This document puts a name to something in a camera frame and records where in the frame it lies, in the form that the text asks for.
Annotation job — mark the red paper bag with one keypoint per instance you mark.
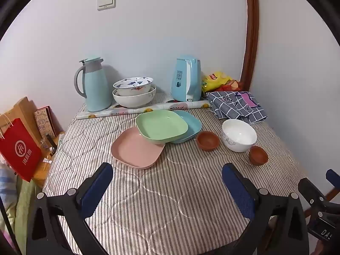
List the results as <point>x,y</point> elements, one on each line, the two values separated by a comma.
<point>21,148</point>

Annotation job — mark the light striped cloth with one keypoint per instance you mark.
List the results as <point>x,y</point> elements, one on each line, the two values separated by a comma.
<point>6,175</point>

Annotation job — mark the blue patterned ceramic bowl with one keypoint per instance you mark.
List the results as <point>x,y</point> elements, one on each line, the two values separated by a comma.
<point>132,87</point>

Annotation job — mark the green cloth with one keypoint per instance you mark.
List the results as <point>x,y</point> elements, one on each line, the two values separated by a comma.
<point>24,204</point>

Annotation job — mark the green square plate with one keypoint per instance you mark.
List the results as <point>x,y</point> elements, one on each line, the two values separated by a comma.
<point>159,123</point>

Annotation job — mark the grey checked folded cloth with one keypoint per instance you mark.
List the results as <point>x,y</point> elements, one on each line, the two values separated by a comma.
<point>231,106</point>

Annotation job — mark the yellow snack bag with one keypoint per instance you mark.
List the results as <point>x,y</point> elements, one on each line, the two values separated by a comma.
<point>215,81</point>

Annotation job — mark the blue square plate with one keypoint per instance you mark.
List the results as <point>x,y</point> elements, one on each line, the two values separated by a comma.
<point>193,124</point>

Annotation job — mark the light blue thermos jug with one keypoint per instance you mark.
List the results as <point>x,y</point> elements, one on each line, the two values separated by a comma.
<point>95,90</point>

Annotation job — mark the rolled fruit print mat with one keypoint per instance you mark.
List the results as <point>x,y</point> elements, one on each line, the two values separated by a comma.
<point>127,111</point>

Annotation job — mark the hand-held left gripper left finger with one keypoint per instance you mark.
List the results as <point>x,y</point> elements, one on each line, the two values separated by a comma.
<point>97,183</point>

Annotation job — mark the small brown bowl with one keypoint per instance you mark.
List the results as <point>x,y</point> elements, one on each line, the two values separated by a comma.
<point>259,156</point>
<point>208,140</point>

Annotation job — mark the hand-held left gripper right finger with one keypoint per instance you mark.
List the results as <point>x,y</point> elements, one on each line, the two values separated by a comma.
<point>237,188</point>

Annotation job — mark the wooden side table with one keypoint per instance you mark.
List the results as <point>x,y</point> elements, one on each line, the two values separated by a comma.
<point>43,170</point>

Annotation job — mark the pink square plate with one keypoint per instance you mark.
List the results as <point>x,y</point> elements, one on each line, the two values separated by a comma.
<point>135,150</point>

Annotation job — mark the light blue electric kettle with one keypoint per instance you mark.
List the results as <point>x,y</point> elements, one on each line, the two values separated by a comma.
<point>180,85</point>

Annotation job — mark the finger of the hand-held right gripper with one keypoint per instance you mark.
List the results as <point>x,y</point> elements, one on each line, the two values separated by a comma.
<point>333,176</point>
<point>308,188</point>

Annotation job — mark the red snack bag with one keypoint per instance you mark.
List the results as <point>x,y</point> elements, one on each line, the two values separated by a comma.
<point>234,85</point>

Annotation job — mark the large white ceramic bowl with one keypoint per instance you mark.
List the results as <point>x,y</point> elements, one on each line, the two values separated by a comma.
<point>132,101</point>

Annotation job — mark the brown wooden door frame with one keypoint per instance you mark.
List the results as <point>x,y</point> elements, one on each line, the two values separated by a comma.
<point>252,32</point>

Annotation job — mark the white bowl with line pattern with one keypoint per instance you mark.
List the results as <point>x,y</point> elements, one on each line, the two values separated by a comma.
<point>239,135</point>

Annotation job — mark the white wall light switch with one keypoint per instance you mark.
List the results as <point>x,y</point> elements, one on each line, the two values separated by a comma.
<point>106,2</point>

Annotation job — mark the brown paper bag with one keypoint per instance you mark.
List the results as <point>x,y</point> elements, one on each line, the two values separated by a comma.
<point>24,109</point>

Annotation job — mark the patterned cardboard box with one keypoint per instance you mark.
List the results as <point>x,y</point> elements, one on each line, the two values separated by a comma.
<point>45,122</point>

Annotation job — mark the striped quilted table cover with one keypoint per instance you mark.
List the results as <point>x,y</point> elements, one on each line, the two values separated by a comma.
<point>172,191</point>

